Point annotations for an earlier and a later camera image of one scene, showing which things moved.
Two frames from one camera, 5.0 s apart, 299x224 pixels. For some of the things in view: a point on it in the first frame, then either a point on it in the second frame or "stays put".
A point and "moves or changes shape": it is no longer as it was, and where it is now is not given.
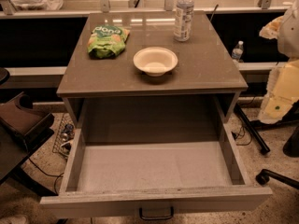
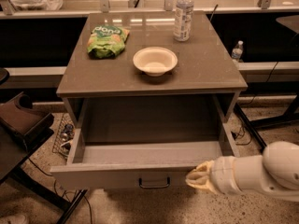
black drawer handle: x=156 y=217 -> x=154 y=186
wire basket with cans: x=63 y=141 stays put
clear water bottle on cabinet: x=184 y=15 stays put
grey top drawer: x=153 y=174 moves or changes shape
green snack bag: x=106 y=41 stays put
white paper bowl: x=155 y=61 stays put
